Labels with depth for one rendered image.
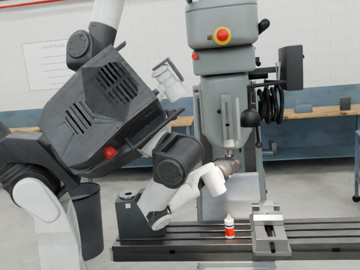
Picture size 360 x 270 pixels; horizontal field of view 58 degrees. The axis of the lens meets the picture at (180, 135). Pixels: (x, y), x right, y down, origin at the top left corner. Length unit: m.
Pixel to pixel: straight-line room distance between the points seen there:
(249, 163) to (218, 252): 0.57
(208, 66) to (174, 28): 4.43
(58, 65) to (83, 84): 5.42
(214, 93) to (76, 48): 0.56
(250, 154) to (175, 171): 1.02
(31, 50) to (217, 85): 5.45
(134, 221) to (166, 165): 0.74
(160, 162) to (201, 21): 0.55
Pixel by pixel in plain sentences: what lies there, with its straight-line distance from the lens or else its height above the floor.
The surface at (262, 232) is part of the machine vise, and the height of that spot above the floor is 0.97.
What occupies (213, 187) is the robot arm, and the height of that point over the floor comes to 1.22.
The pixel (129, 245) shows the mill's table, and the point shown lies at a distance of 1.56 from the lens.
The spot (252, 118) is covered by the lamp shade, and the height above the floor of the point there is 1.47.
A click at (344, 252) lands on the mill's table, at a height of 0.86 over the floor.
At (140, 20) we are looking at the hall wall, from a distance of 5.81.
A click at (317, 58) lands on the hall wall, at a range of 5.81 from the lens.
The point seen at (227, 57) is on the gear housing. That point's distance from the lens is 1.28.
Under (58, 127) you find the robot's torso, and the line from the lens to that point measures 0.90.
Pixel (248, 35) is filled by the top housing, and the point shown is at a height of 1.76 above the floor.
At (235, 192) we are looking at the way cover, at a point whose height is 0.97.
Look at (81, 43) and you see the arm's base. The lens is 1.04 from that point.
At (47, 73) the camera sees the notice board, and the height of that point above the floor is 1.81.
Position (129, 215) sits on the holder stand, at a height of 1.02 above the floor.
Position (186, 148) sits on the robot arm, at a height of 1.44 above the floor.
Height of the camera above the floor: 1.66
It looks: 11 degrees down
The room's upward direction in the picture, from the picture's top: 5 degrees counter-clockwise
